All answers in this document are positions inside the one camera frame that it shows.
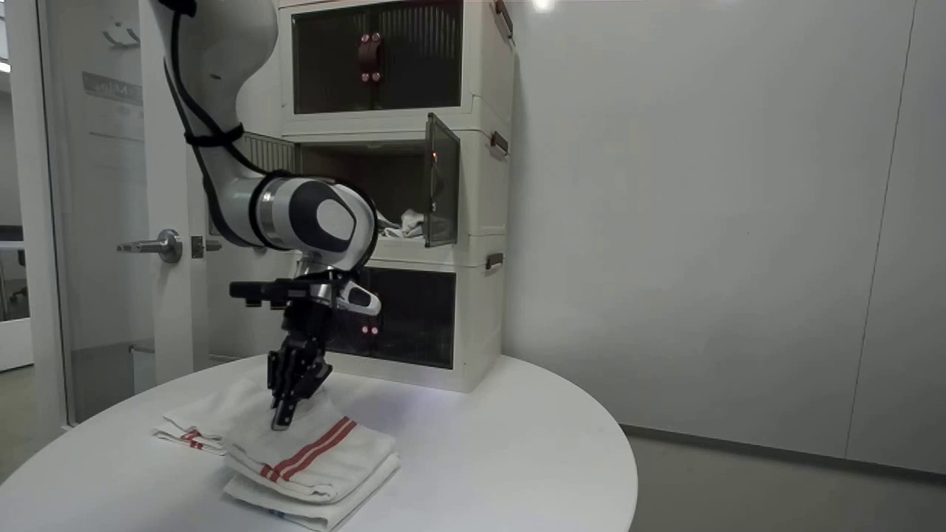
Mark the towel with red stripes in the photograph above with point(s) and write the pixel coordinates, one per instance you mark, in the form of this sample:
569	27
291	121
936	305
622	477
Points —
312	473

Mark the white door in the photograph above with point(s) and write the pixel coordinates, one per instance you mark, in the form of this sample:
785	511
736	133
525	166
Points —
118	172

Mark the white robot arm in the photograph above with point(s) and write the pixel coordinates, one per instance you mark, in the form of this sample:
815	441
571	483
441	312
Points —
211	49

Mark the silver door lever handle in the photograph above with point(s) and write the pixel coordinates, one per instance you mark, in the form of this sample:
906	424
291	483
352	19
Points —
167	247

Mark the open right cabinet door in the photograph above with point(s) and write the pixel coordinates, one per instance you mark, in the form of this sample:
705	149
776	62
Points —
441	149

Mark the white stacked storage cabinet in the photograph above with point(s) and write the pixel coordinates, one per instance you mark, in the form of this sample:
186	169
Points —
349	89

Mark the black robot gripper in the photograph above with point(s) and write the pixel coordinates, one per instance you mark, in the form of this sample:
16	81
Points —
297	370

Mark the cloths inside open cabinet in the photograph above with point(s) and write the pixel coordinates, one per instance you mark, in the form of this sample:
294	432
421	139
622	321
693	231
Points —
408	226

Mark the white towel red tag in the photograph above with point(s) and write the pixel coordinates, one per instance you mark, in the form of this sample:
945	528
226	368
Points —
211	421

